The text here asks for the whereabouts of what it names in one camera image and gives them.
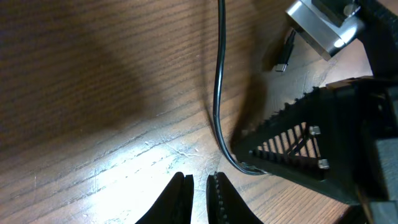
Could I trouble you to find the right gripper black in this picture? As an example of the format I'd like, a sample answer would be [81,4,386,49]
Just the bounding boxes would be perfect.
[232,77,397,223]

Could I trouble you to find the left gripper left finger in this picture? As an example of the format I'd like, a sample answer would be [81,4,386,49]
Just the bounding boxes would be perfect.
[136,172,194,224]

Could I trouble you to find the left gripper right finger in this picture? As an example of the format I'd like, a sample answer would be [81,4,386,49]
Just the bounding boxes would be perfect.
[206,172,262,224]

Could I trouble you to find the black usb cable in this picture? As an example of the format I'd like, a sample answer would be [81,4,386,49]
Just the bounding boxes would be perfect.
[212,0,298,177]

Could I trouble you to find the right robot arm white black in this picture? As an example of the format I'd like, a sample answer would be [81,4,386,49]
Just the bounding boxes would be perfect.
[232,1,397,223]

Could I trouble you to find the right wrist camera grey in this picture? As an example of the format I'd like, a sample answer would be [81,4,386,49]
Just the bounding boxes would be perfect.
[285,0,366,60]

